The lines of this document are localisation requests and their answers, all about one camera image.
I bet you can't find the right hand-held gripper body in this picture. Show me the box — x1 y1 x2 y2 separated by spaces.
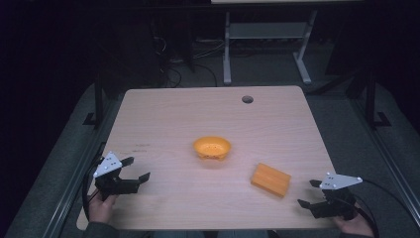
311 172 364 221

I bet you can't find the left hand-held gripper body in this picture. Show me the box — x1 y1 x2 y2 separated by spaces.
93 151 140 201

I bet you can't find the orange ridged block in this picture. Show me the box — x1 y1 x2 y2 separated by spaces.
250 162 292 199

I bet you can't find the orange perforated bowl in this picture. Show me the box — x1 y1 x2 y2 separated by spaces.
192 135 233 162

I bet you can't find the person's left hand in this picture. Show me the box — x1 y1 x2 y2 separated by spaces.
87 189 119 224

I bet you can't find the person's right hand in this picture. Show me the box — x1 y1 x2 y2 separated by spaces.
333 203 375 238

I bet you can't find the white metal stand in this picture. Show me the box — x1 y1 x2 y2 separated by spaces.
222 9 319 87

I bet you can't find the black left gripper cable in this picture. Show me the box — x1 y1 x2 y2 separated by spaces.
81 142 107 222

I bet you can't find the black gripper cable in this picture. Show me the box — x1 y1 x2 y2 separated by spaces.
350 178 414 238
81 142 107 222

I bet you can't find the aluminium frame rail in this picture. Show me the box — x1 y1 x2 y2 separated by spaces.
41 97 128 238
348 97 420 221

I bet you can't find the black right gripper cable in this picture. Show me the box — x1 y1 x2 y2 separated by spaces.
350 178 414 238

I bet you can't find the black metal post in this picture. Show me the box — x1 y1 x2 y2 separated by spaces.
82 69 107 129
363 67 393 129

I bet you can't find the tangle of floor cables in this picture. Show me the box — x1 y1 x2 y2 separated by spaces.
150 31 227 89

